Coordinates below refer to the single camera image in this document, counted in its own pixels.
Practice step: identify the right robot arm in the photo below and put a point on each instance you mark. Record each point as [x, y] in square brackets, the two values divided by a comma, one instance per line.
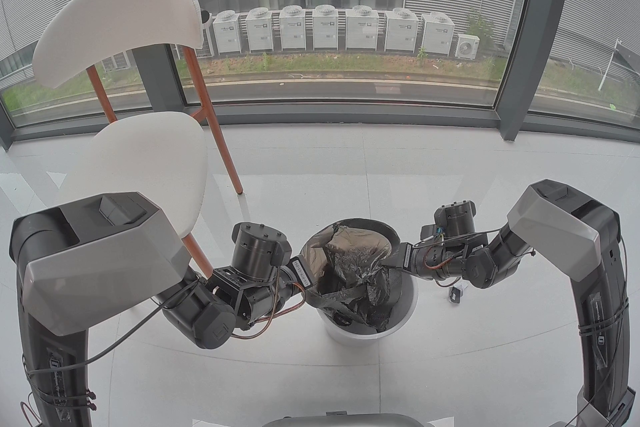
[550, 225]

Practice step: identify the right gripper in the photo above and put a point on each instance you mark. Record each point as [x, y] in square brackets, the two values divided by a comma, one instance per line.
[440, 265]

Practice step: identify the black plastic bag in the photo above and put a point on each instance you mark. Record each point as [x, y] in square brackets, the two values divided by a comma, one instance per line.
[350, 260]

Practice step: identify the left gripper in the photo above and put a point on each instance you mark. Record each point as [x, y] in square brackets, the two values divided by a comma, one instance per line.
[270, 300]

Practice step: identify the white chair with wooden legs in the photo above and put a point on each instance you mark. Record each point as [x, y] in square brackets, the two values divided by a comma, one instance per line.
[125, 9]

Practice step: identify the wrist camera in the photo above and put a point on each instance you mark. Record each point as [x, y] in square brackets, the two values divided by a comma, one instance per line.
[282, 254]
[430, 233]

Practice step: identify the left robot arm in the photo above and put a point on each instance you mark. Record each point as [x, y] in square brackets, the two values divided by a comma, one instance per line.
[100, 260]

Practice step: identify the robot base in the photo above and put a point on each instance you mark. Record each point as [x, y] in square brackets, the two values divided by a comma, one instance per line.
[350, 421]

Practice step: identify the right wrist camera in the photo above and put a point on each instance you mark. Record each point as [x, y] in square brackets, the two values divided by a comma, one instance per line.
[430, 233]

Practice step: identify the white trash bin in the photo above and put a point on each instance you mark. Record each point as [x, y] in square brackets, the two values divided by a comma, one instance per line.
[350, 332]

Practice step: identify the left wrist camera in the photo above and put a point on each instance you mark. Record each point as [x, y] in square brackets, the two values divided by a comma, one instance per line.
[282, 254]

